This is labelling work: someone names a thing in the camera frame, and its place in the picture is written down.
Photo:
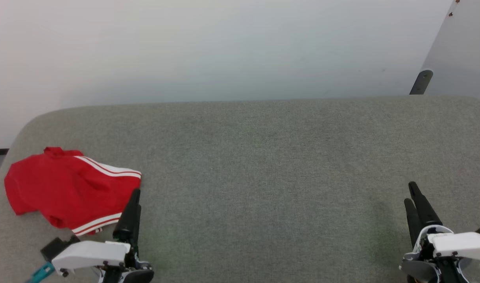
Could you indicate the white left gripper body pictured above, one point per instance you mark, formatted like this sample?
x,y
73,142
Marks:
x,y
90,254

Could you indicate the dark grey metal bracket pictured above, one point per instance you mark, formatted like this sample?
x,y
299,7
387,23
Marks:
x,y
421,81

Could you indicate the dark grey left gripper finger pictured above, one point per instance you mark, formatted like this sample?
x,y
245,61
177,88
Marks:
x,y
137,228
128,220

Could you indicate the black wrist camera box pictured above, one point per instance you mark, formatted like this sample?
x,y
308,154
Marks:
x,y
55,247

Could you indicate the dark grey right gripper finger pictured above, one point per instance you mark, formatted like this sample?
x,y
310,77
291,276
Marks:
x,y
425,208
412,220

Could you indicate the white upright panel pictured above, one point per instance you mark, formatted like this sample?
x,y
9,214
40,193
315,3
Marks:
x,y
464,51

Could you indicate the grey fabric sofa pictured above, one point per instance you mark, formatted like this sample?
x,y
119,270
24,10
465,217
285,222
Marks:
x,y
263,177

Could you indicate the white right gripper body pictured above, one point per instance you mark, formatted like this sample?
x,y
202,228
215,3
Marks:
x,y
460,243

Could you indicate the red shirt with white stripes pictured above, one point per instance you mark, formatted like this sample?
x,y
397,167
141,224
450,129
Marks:
x,y
63,186

